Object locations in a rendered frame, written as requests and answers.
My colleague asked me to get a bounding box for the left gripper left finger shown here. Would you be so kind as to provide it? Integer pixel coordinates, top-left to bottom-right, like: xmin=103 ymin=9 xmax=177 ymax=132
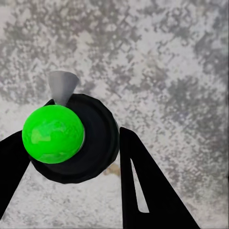
xmin=0 ymin=130 xmax=31 ymax=219

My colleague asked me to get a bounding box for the insectifuge atomizer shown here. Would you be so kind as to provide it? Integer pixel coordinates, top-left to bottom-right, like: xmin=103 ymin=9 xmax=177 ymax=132
xmin=22 ymin=70 xmax=120 ymax=184

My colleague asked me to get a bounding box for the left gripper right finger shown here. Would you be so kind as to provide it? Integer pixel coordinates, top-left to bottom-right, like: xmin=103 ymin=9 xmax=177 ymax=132
xmin=119 ymin=127 xmax=200 ymax=229

